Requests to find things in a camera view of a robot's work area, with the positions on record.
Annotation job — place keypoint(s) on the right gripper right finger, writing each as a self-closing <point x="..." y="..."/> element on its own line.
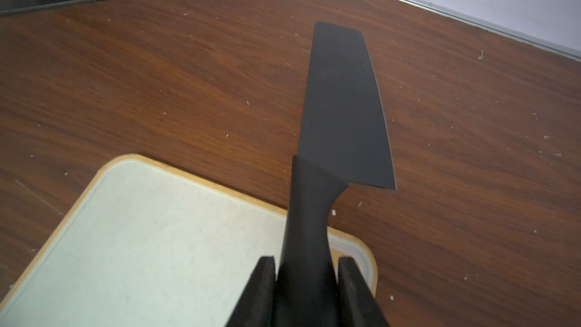
<point x="358" y="306"/>

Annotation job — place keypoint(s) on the cream cutting board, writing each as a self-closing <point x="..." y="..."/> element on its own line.
<point x="147" y="244"/>

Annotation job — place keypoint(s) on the black kitchen knife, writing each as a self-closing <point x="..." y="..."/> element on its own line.
<point x="343" y="140"/>

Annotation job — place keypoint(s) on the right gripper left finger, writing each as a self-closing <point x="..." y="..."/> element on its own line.
<point x="254" y="307"/>

